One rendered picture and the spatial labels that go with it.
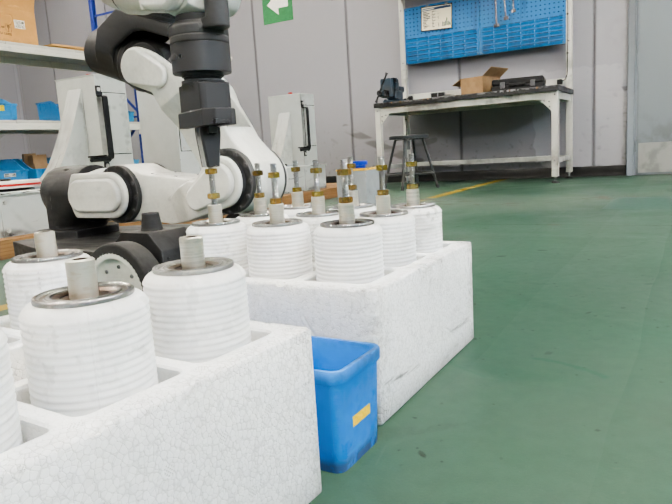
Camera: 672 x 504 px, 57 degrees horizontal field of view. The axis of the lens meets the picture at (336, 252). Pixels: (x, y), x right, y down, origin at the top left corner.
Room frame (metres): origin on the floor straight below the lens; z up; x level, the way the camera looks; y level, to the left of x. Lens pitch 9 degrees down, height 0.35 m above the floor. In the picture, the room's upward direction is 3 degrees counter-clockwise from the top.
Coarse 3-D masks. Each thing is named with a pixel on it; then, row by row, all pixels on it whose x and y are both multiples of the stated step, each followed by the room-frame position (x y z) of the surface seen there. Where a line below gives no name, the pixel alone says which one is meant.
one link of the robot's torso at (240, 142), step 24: (144, 48) 1.43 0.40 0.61; (144, 72) 1.41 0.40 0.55; (168, 72) 1.39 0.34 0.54; (168, 96) 1.39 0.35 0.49; (240, 120) 1.44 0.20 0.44; (192, 144) 1.40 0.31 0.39; (240, 144) 1.34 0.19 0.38; (264, 144) 1.42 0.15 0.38; (240, 168) 1.30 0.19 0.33; (264, 168) 1.34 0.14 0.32; (264, 192) 1.34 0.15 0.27
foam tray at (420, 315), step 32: (448, 256) 0.97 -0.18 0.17; (256, 288) 0.83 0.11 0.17; (288, 288) 0.80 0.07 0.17; (320, 288) 0.78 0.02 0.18; (352, 288) 0.76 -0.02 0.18; (384, 288) 0.76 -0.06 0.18; (416, 288) 0.85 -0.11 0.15; (448, 288) 0.96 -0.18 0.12; (256, 320) 0.83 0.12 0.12; (288, 320) 0.81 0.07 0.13; (320, 320) 0.78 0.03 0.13; (352, 320) 0.76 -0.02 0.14; (384, 320) 0.76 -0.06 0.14; (416, 320) 0.85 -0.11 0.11; (448, 320) 0.96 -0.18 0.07; (384, 352) 0.75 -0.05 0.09; (416, 352) 0.84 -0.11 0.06; (448, 352) 0.96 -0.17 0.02; (384, 384) 0.75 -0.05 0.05; (416, 384) 0.84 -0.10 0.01; (384, 416) 0.75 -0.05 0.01
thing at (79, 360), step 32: (32, 320) 0.43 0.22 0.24; (64, 320) 0.43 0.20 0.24; (96, 320) 0.43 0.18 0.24; (128, 320) 0.45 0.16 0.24; (32, 352) 0.43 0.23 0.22; (64, 352) 0.43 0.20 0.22; (96, 352) 0.43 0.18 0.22; (128, 352) 0.44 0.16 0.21; (32, 384) 0.44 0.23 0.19; (64, 384) 0.42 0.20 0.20; (96, 384) 0.43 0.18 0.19; (128, 384) 0.44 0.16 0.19
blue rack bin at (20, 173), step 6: (0, 162) 5.71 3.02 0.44; (6, 162) 5.66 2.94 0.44; (12, 162) 5.62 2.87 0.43; (0, 168) 5.71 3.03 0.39; (6, 168) 5.66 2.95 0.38; (12, 168) 5.62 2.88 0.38; (18, 168) 5.58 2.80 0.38; (0, 174) 5.29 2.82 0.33; (6, 174) 5.33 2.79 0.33; (12, 174) 5.38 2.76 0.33; (18, 174) 5.43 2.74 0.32; (24, 174) 5.48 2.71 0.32
